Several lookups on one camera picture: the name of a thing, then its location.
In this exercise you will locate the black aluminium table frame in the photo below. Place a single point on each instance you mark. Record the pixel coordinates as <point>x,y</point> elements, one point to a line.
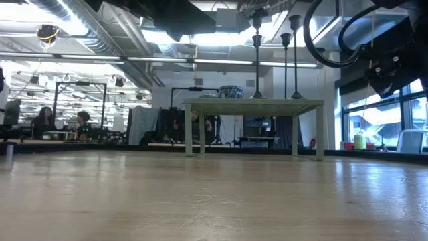
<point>254,151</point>

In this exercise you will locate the black ceiling-hung device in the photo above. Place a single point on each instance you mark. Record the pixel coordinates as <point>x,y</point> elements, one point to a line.
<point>47,33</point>

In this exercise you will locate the green perforated metal shelf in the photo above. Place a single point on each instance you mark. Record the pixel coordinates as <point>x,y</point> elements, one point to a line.
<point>254,107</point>

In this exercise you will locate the person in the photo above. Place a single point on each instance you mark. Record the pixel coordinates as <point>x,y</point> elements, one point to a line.
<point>43,122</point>
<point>195,118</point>
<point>83,125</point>

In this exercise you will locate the white chair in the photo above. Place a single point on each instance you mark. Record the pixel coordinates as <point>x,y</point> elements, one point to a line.
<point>409,141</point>

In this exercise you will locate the silver spiral air duct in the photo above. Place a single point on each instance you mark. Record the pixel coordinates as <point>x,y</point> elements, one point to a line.
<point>100,40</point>

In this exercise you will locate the grey wall vent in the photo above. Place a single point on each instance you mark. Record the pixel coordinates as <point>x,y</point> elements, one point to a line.
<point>199,81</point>
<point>250,83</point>

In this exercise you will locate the red container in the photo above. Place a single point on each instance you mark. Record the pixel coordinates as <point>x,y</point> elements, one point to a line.
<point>349,146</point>

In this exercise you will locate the dark blue floral candle tin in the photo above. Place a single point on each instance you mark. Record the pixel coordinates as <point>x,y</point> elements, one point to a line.
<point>230,92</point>

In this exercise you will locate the grey ceiling box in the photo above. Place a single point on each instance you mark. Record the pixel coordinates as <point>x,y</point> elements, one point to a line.
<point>227,18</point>

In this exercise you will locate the grey draped cloth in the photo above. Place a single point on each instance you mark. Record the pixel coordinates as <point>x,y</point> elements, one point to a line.
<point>143,120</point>

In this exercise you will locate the black gantry frame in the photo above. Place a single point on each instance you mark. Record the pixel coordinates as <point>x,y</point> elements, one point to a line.
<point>80,83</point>
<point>195,88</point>

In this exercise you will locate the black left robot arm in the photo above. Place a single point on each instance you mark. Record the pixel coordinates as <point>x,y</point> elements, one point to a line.
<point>133,6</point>

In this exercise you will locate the linear ceiling light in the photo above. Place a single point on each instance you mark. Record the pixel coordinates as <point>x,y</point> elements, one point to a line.
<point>157,59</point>

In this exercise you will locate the yellow-green cylinder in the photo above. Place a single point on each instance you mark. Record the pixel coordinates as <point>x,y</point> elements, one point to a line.
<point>360,141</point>

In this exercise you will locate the black candle stick holder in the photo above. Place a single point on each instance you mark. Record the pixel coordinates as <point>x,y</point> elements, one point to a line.
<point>257,95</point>
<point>285,39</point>
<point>295,23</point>
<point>257,41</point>

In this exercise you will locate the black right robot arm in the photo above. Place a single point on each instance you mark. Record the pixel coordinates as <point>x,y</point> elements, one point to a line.
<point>418,5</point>

